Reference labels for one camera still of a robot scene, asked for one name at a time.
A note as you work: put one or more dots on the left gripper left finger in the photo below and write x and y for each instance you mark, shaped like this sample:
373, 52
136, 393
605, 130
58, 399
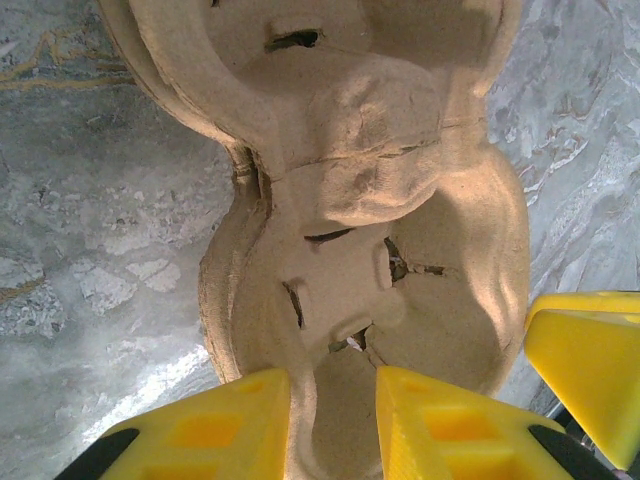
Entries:
200, 435

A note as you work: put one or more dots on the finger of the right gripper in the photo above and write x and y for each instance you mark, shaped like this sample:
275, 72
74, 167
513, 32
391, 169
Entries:
595, 370

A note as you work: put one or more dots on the brown pulp cup carrier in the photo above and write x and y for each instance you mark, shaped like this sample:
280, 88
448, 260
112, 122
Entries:
244, 172
350, 300

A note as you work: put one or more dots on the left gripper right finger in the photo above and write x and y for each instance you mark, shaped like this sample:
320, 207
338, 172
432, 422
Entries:
450, 435

